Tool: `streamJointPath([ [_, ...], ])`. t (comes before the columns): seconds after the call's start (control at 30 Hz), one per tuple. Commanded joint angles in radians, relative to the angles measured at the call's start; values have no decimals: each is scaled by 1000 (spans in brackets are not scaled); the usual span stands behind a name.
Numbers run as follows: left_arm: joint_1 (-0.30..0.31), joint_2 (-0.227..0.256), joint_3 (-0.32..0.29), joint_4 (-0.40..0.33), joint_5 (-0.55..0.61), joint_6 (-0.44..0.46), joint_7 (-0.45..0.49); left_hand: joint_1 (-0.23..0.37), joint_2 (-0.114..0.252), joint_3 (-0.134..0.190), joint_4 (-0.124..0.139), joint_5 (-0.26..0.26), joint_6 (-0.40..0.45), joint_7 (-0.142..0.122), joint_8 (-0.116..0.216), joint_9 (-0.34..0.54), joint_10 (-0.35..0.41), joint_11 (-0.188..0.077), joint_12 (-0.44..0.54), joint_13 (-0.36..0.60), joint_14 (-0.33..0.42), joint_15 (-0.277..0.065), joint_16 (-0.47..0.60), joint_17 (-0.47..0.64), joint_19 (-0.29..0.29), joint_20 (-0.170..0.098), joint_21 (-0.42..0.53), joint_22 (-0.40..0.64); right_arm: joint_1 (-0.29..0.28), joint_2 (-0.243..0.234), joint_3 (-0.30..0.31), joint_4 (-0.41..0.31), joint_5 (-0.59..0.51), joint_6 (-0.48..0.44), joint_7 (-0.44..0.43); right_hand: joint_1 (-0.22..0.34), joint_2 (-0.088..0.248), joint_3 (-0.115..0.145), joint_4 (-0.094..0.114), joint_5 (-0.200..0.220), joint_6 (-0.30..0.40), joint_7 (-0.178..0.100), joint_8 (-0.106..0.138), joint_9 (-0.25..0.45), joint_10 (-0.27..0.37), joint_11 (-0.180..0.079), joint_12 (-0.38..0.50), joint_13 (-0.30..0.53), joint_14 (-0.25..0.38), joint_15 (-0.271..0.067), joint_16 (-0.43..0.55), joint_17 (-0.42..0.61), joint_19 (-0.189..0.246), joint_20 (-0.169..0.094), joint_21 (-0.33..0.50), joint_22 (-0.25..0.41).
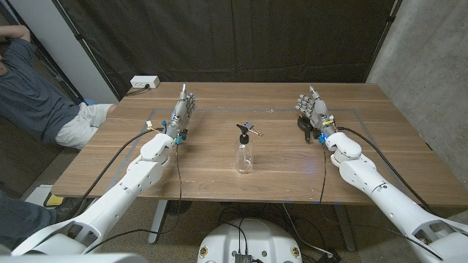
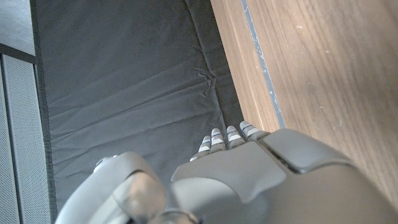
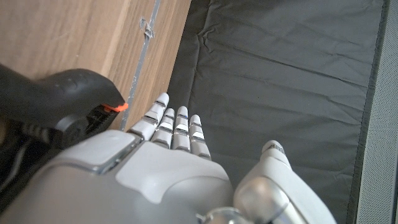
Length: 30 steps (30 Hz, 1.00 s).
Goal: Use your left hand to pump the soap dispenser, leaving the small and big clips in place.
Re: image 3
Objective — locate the black fabric backdrop curtain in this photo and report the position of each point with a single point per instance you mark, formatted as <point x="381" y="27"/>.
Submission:
<point x="280" y="77"/>

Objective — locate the big black clip orange tip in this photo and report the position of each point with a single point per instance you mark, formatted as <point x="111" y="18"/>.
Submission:
<point x="71" y="90"/>

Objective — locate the grey tape outline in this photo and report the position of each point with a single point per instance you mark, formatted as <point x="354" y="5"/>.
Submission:
<point x="141" y="59"/>

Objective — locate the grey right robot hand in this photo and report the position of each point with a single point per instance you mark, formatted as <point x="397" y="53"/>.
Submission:
<point x="161" y="180"/>

